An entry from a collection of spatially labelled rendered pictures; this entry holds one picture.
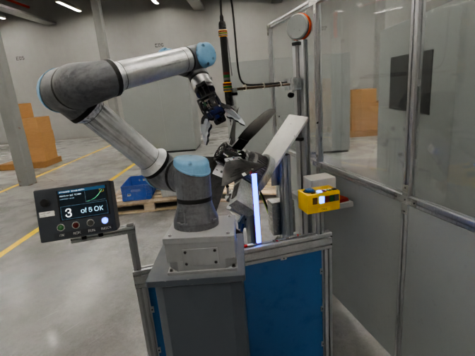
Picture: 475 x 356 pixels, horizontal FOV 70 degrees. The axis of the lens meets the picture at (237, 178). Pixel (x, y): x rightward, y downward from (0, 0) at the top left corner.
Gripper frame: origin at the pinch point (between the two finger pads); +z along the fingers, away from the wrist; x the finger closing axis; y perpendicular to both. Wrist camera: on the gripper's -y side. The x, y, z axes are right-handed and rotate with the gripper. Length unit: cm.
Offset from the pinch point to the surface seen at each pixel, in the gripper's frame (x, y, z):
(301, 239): 6, -55, 35
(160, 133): -226, -635, -442
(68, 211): -63, 3, 0
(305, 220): 12, -141, 12
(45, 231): -72, 5, 3
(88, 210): -57, 0, 1
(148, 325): -68, -38, 43
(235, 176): -8.3, -40.6, -1.2
